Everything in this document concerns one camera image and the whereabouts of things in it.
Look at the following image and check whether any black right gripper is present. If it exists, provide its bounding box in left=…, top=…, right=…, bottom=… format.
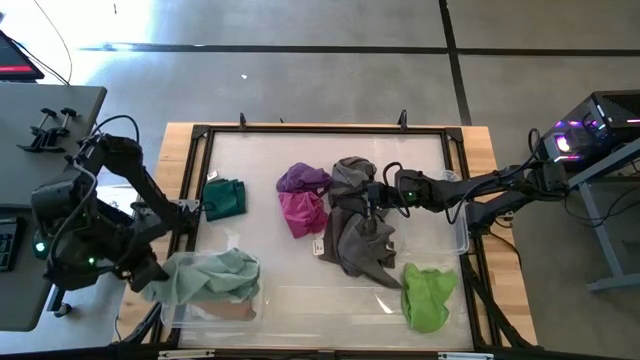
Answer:
left=363, top=172, right=407, bottom=222

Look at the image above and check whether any dark grey microfiber towel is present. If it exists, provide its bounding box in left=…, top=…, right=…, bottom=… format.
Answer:
left=318, top=202, right=404, bottom=290

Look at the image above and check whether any magenta microfiber towel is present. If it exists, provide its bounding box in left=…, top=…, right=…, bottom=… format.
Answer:
left=277, top=191, right=330, bottom=240

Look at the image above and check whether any sage green microfiber towel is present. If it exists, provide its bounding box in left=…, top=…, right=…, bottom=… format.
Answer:
left=142, top=247, right=262, bottom=306

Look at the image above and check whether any purple microfiber towel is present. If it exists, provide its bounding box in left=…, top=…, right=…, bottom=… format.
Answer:
left=275, top=161, right=334, bottom=196

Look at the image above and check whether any dark teal microfiber towel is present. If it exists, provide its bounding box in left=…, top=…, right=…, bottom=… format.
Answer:
left=201, top=178, right=248, bottom=223

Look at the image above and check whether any bright green microfiber towel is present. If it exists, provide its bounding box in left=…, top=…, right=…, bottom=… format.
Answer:
left=399, top=262, right=459, bottom=335

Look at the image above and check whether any clear plastic bin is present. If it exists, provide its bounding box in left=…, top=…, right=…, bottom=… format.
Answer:
left=159, top=249, right=266, bottom=331
left=394, top=168, right=471, bottom=256

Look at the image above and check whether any black keyboard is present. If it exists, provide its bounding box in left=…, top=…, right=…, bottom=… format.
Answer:
left=0, top=217, right=27, bottom=274

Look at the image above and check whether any black screw clamp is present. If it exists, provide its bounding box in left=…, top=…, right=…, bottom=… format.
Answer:
left=42, top=107, right=79, bottom=151
left=17, top=107, right=59, bottom=154

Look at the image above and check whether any grey desk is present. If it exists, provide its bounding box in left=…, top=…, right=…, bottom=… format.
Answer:
left=0, top=82, right=126, bottom=332

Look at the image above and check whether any black computer monitor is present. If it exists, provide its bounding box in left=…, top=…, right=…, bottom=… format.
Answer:
left=0, top=29, right=46, bottom=84

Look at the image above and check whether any grey metal table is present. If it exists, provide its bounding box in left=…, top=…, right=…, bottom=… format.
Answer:
left=567, top=137, right=640, bottom=294

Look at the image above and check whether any black computer tower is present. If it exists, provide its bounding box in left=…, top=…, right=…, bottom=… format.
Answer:
left=542, top=89, right=640, bottom=164

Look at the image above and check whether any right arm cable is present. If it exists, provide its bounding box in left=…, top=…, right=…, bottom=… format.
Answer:
left=382, top=161, right=414, bottom=219

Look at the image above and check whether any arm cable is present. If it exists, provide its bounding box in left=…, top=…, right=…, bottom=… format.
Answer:
left=49, top=114, right=141, bottom=251
left=382, top=161, right=414, bottom=219

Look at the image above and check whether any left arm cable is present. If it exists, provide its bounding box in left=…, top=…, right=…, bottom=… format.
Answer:
left=49, top=114, right=141, bottom=251

